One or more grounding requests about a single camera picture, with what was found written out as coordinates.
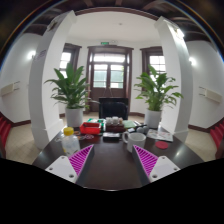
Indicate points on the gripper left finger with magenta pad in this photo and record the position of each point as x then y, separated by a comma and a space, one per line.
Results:
74, 167

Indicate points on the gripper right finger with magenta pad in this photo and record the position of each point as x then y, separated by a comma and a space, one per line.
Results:
150, 167

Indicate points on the clear bottle with yellow cap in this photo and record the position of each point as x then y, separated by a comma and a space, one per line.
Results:
70, 142

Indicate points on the red round coaster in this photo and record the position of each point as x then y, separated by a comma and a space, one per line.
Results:
161, 145

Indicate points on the white ceramic mug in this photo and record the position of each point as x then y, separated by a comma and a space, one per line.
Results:
132, 139

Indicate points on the printed paper sheet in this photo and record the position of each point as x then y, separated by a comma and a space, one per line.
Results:
160, 135

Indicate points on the red plastic box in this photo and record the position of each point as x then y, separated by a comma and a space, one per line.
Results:
90, 128

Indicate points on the black flat device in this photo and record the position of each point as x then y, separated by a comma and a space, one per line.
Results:
111, 136

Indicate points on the green book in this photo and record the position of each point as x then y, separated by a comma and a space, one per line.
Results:
129, 124

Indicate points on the dark brown box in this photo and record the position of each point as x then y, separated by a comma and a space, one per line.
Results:
115, 128

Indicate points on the right white pillar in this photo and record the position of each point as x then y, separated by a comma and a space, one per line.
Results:
175, 119

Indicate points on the black chair back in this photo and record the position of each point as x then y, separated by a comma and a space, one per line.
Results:
113, 106

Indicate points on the right potted green plant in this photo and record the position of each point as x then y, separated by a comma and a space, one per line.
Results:
157, 89

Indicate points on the potted green plant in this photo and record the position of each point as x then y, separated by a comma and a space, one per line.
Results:
73, 91
157, 89

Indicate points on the left potted green plant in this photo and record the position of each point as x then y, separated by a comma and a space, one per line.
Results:
73, 91

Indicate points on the dark wooden double door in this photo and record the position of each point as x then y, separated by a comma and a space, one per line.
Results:
109, 70

